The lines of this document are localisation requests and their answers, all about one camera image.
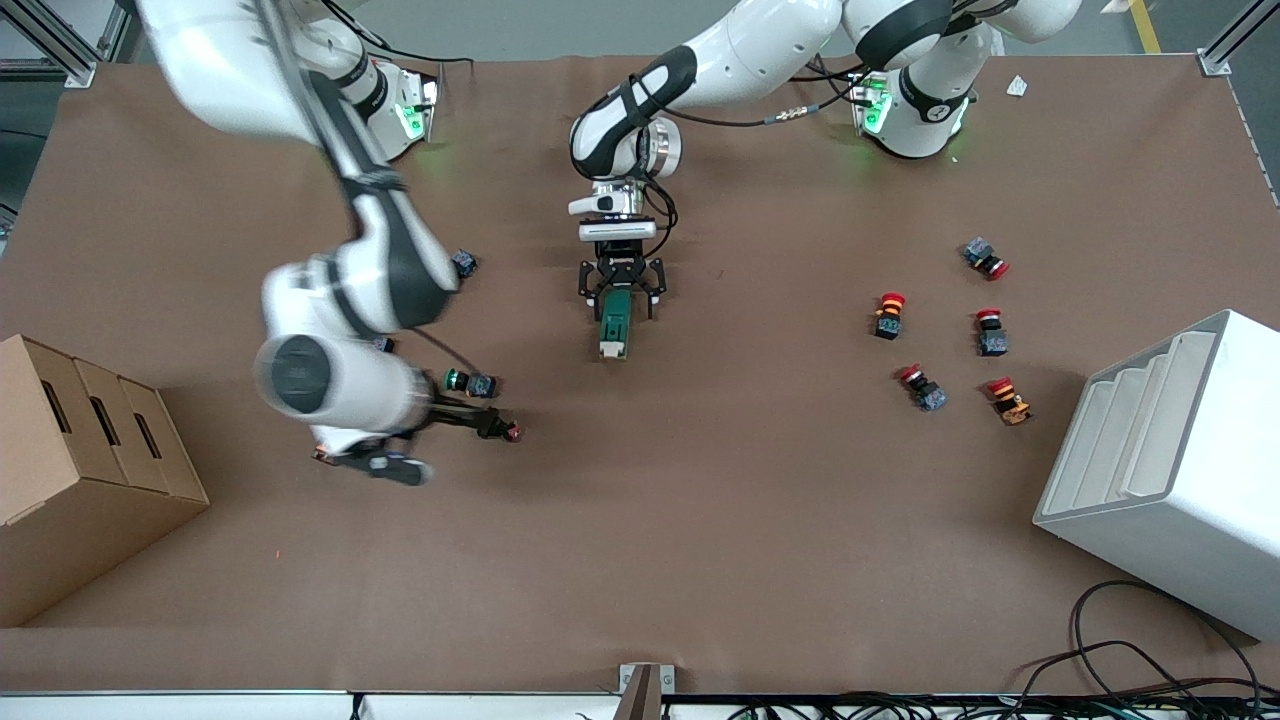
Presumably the white table edge rail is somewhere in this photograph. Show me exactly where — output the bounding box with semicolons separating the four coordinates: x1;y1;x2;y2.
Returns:
0;690;621;720

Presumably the brown cardboard box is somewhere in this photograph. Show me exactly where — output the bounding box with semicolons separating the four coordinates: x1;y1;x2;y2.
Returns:
0;334;211;629

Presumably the black cable bundle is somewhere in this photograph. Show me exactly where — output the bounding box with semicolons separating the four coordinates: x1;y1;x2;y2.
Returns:
730;690;1280;720

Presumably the red emergency stop orange body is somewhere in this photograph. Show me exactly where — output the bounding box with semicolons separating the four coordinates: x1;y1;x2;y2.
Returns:
987;377;1033;427

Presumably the black right base cable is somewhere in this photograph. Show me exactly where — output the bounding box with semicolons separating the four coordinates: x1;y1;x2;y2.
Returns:
320;0;471;66

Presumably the white plastic tiered rack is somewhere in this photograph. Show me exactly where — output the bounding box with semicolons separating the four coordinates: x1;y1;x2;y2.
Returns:
1033;309;1280;643

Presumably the black looped cable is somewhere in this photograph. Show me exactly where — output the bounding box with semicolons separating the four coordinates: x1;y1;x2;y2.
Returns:
1020;580;1266;701

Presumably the aluminium frame profile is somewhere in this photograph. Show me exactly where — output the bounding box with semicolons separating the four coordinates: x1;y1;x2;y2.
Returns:
1198;0;1280;76
0;0;136;89

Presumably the grey metal bracket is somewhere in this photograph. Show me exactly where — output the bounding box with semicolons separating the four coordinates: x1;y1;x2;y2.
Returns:
619;663;675;720

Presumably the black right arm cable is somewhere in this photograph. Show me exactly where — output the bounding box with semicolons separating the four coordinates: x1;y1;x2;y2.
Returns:
255;0;406;196

